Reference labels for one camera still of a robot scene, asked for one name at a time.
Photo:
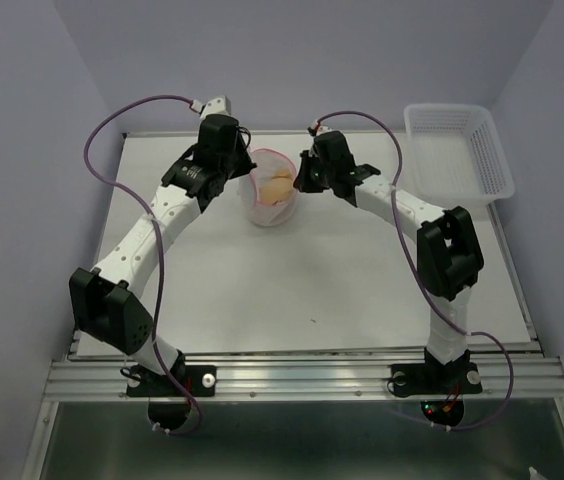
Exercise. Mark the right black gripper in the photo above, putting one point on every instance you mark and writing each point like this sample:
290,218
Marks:
301,183

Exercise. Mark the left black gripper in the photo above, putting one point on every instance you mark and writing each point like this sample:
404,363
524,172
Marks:
244,165

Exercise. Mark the beige bra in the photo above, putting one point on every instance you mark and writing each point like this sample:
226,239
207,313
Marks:
278,189

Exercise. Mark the white mesh laundry bag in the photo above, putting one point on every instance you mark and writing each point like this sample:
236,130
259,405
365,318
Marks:
267,162

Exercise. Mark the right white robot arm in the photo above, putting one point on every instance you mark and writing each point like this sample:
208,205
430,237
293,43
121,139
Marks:
441,249

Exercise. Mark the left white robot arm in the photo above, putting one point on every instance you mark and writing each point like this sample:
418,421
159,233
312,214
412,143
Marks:
106,300

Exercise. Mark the white plastic basket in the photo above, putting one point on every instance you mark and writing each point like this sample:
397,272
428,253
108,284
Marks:
458,158

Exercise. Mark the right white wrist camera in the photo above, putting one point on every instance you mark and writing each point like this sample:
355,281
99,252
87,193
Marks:
316,128

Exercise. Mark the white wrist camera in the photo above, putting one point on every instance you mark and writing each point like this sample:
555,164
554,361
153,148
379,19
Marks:
219,105
316,128

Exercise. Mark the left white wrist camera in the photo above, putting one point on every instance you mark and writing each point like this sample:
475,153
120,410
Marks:
219,105

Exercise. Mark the aluminium front rail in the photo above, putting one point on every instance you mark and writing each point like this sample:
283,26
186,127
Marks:
277,378

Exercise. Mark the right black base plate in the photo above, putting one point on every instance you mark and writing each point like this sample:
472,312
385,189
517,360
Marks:
440,385

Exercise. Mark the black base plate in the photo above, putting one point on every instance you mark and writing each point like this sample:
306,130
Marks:
173,409
440,385

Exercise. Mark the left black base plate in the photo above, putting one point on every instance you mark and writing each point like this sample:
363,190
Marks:
173,409

